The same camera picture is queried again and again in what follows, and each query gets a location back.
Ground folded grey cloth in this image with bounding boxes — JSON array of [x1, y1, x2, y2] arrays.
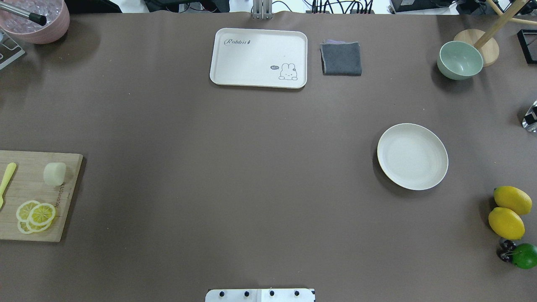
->
[[320, 40, 362, 76]]

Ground green lime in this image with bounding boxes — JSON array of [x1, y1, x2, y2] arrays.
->
[[512, 243, 537, 269]]

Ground lower yellow lemon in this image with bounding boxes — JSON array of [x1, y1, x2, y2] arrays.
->
[[488, 207, 525, 240]]

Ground clear acrylic stand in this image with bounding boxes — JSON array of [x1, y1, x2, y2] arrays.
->
[[0, 29, 26, 70]]

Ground dark cherries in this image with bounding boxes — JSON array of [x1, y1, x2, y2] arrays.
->
[[496, 239, 517, 263]]

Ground black cables bundle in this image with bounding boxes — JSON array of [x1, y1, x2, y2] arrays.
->
[[310, 0, 375, 15]]

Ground upper yellow lemon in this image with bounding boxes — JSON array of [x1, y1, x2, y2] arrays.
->
[[493, 186, 533, 215]]

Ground lemon slice back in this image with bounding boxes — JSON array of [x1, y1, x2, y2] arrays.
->
[[16, 200, 41, 222]]

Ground shiny metal object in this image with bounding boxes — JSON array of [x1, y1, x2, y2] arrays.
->
[[521, 101, 537, 133]]

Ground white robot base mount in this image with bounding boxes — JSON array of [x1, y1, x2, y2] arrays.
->
[[205, 288, 316, 302]]

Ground lemon slice front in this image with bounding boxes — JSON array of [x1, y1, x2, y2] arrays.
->
[[28, 203, 56, 226]]

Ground wooden stand with base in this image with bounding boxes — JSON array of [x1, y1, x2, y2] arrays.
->
[[454, 0, 536, 67]]

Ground white steamed bun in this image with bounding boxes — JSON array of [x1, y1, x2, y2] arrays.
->
[[43, 162, 67, 187]]

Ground bamboo cutting board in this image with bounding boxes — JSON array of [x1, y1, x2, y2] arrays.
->
[[0, 150, 83, 242]]

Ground metal tongs black tip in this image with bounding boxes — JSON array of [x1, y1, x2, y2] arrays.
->
[[0, 1, 47, 26]]

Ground metal camera pole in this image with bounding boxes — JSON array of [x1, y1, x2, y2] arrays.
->
[[252, 0, 274, 20]]

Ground yellow lemon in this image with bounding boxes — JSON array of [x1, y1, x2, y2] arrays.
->
[[488, 207, 525, 240], [493, 186, 533, 215]]

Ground cream round plate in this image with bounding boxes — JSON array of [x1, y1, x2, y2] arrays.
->
[[376, 123, 449, 191]]

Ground mint green bowl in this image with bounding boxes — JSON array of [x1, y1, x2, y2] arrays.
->
[[437, 41, 484, 81]]

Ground pink ice bucket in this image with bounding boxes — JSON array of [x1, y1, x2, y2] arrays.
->
[[0, 0, 70, 44]]

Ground lemon slice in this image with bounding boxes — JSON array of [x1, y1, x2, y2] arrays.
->
[[16, 200, 41, 222], [28, 203, 56, 226]]

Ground cream rabbit serving tray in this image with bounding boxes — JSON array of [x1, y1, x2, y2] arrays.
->
[[209, 28, 308, 89]]

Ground black frame box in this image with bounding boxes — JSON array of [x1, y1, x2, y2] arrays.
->
[[516, 29, 537, 64]]

